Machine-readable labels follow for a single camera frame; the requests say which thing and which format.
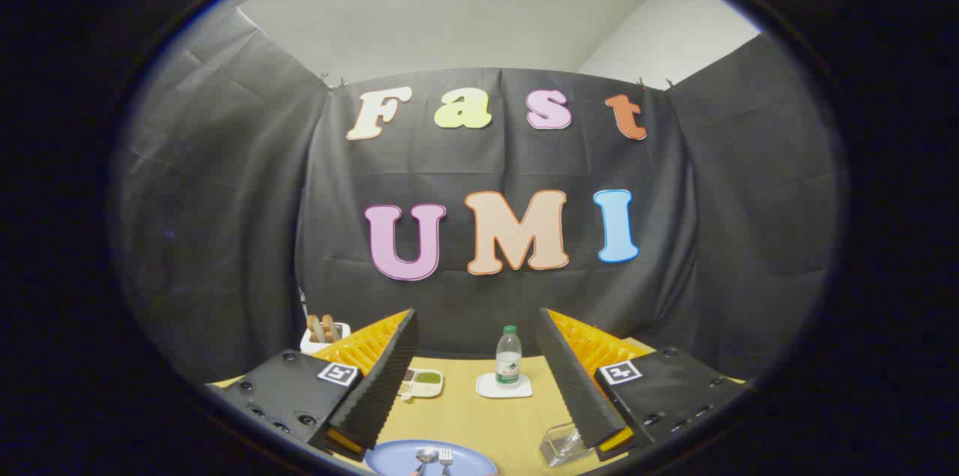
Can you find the blue round plate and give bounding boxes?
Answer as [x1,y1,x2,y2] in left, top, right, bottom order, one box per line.
[364,439,499,476]

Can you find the clear water bottle green cap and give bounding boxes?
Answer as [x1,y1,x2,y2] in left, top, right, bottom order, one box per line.
[495,325,523,387]

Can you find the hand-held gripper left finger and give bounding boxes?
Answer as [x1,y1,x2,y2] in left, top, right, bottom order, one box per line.
[206,307,420,462]

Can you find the white divided dish with beans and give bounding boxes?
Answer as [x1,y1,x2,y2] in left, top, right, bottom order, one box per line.
[399,367,444,402]

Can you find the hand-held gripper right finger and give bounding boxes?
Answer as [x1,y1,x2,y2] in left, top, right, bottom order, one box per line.
[536,307,750,462]

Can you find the metal wire basket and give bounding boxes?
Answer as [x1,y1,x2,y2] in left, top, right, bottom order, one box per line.
[539,422,600,468]

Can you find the white square coaster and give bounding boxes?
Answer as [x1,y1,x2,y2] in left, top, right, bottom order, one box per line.
[476,373,533,399]

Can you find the cream toaster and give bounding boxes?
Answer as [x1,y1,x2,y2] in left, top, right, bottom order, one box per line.
[300,321,351,355]

